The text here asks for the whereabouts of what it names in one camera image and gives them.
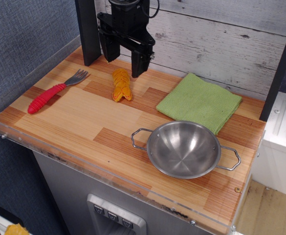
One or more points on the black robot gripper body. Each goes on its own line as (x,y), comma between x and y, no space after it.
(127,23)

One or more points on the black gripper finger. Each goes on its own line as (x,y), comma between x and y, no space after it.
(140,61)
(110,47)

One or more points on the orange plush toy fish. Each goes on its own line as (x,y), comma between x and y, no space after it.
(121,81)

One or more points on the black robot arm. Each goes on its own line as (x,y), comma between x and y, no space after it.
(126,27)

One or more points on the green folded towel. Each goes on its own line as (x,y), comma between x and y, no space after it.
(201,102)

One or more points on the clear acrylic table guard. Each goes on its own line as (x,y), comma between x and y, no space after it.
(86,128)

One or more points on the grey toy fridge cabinet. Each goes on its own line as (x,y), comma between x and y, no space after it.
(91,205)

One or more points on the white toy sink unit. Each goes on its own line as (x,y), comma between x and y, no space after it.
(269,166)

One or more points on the yellow object bottom left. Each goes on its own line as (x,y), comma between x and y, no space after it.
(16,229)

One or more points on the black vertical post left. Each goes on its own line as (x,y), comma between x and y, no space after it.
(88,28)

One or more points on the black vertical post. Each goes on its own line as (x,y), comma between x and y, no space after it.
(274,88)
(88,28)

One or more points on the fork with red handle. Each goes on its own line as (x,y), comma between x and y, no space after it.
(43,98)

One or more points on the stainless steel two-handled bowl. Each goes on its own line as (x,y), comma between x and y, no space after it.
(185,150)

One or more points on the black vertical post right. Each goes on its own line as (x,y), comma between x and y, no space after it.
(274,88)

